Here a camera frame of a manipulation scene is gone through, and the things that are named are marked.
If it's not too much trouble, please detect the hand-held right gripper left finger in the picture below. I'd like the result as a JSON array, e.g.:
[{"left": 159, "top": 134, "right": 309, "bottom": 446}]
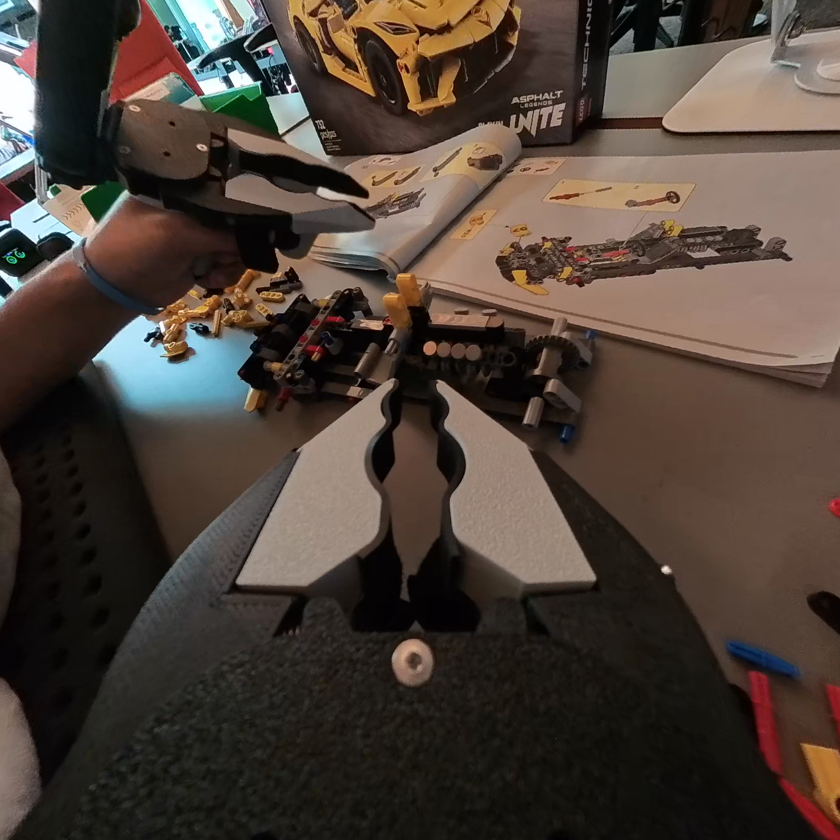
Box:
[{"left": 234, "top": 378, "right": 403, "bottom": 599}]

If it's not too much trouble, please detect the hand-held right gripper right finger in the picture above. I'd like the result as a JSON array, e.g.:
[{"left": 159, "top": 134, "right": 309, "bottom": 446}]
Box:
[{"left": 408, "top": 381, "right": 598, "bottom": 600}]

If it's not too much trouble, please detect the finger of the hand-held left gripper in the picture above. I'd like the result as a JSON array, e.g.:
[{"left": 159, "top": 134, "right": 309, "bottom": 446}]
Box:
[
  {"left": 223, "top": 131, "right": 370, "bottom": 206},
  {"left": 282, "top": 196, "right": 376, "bottom": 260}
]

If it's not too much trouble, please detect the pile of yellow black lego pieces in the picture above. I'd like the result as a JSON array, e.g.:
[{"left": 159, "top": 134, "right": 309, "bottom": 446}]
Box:
[{"left": 144, "top": 266, "right": 303, "bottom": 360}]

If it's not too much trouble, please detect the person's left forearm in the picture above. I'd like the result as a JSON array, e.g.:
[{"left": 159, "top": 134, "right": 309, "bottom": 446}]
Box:
[{"left": 0, "top": 259, "right": 155, "bottom": 431}]

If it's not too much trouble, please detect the yellow car lego box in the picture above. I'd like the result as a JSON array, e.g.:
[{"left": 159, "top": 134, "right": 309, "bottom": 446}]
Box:
[{"left": 262, "top": 0, "right": 611, "bottom": 156}]

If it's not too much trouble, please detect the lego car chassis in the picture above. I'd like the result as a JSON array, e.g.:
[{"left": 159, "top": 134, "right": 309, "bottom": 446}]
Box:
[{"left": 239, "top": 272, "right": 598, "bottom": 445}]

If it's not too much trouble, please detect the lego instruction booklet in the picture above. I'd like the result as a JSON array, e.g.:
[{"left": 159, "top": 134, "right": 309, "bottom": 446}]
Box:
[{"left": 308, "top": 125, "right": 840, "bottom": 389}]

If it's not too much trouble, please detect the pile of red blue lego pins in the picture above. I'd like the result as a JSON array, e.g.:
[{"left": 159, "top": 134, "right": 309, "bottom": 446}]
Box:
[{"left": 725, "top": 495, "right": 840, "bottom": 840}]

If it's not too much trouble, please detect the person's left hand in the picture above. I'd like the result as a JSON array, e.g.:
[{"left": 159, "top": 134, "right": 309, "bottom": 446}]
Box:
[{"left": 82, "top": 196, "right": 263, "bottom": 311}]

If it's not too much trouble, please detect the green plastic bin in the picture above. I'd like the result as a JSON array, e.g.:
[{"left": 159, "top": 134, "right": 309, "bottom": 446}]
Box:
[{"left": 85, "top": 87, "right": 278, "bottom": 224}]

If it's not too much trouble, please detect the red tote bag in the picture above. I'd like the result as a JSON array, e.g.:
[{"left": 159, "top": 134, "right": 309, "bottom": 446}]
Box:
[{"left": 112, "top": 0, "right": 206, "bottom": 99}]

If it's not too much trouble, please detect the black mesh office chair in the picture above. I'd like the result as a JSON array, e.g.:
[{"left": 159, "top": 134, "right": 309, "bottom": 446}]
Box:
[{"left": 197, "top": 23, "right": 277, "bottom": 93}]

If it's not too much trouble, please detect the blue wristband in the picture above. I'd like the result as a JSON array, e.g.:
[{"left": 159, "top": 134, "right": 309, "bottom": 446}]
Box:
[{"left": 71, "top": 236, "right": 164, "bottom": 317}]

